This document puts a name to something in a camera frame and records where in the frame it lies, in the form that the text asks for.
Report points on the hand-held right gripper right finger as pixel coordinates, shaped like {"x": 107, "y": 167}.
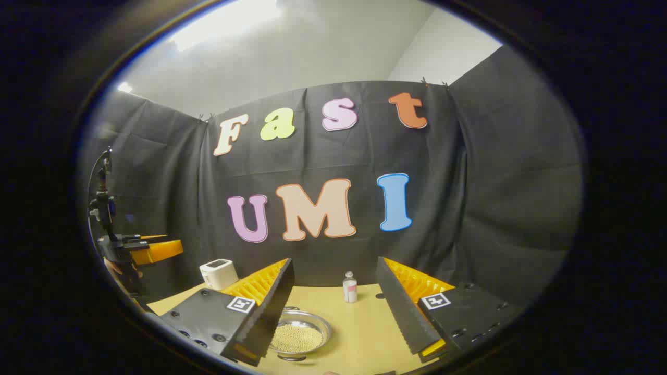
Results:
{"x": 401, "y": 312}

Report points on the pile of yellow soybeans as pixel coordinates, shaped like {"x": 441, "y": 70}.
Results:
{"x": 297, "y": 338}

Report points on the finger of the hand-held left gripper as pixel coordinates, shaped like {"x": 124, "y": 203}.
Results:
{"x": 161, "y": 249}

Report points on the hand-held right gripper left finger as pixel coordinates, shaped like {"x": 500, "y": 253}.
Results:
{"x": 271, "y": 312}

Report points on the white toaster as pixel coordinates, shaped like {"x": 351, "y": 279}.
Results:
{"x": 219, "y": 273}

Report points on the clear bottle with pink label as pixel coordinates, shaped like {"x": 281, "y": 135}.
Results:
{"x": 349, "y": 291}

